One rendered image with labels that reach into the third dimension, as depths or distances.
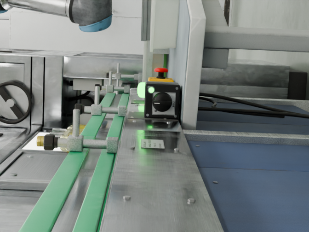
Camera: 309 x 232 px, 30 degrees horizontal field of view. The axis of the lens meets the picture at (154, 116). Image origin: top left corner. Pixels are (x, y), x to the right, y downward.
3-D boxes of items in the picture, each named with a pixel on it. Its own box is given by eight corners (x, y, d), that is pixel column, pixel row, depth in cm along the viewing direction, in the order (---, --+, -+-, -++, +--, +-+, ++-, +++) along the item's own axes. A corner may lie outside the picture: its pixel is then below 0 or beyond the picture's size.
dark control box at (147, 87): (178, 114, 140) (143, 113, 140) (180, 82, 139) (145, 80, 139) (180, 119, 132) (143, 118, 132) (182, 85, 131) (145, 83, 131)
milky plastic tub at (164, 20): (180, 57, 165) (149, 56, 165) (178, 19, 182) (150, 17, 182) (185, 2, 154) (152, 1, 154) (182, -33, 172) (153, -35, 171)
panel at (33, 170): (109, 140, 269) (36, 137, 268) (110, 134, 268) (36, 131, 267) (93, 193, 180) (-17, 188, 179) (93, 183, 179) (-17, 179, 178)
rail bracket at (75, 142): (120, 150, 104) (45, 147, 103) (122, 109, 103) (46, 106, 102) (119, 154, 100) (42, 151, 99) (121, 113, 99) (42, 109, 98)
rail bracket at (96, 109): (127, 115, 149) (75, 113, 149) (128, 87, 148) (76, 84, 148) (127, 117, 145) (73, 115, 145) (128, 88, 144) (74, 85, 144)
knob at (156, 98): (171, 112, 132) (172, 113, 129) (151, 111, 132) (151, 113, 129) (172, 92, 131) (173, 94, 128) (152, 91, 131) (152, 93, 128)
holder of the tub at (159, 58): (164, 108, 228) (144, 107, 228) (167, 38, 224) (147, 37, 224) (165, 114, 211) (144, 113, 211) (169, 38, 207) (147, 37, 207)
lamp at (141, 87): (147, 97, 166) (137, 96, 166) (148, 81, 165) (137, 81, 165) (147, 98, 161) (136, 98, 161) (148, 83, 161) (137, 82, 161)
